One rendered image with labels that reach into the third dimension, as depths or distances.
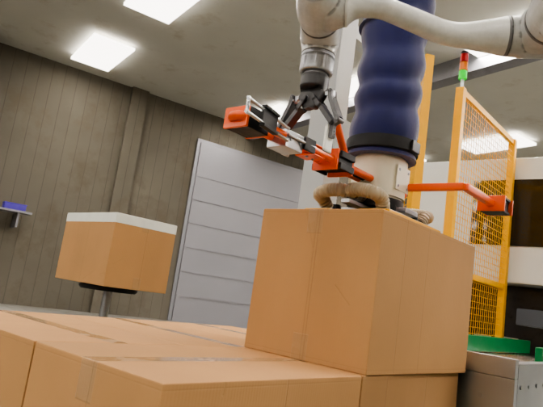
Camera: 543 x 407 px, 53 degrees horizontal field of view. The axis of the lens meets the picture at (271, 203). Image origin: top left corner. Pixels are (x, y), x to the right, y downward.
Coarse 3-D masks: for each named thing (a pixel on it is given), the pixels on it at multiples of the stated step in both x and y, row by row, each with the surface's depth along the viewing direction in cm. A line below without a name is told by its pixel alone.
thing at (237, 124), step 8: (256, 112) 124; (224, 120) 127; (240, 120) 123; (248, 120) 122; (256, 120) 124; (224, 128) 127; (232, 128) 126; (240, 128) 125; (248, 128) 124; (256, 128) 124; (248, 136) 130; (256, 136) 129; (264, 136) 128
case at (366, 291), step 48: (288, 240) 152; (336, 240) 142; (384, 240) 135; (432, 240) 155; (288, 288) 149; (336, 288) 139; (384, 288) 135; (432, 288) 155; (288, 336) 145; (336, 336) 136; (384, 336) 134; (432, 336) 155
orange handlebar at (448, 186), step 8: (232, 112) 123; (240, 112) 122; (232, 120) 124; (280, 128) 131; (272, 136) 135; (304, 152) 145; (320, 152) 143; (312, 160) 146; (320, 160) 150; (328, 160) 147; (352, 176) 163; (360, 176) 159; (368, 176) 162; (408, 184) 168; (416, 184) 167; (424, 184) 165; (432, 184) 163; (440, 184) 161; (448, 184) 160; (456, 184) 158; (464, 184) 157; (472, 192) 159; (480, 192) 164; (480, 200) 168; (488, 200) 169
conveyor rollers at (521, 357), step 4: (480, 352) 308; (484, 352) 316; (488, 352) 323; (492, 352) 330; (496, 352) 337; (500, 352) 344; (504, 352) 351; (504, 356) 300; (508, 356) 307; (512, 356) 314; (516, 356) 321; (520, 356) 328; (524, 356) 335; (528, 356) 342; (532, 356) 349; (520, 360) 286; (524, 360) 293; (528, 360) 293; (532, 360) 299
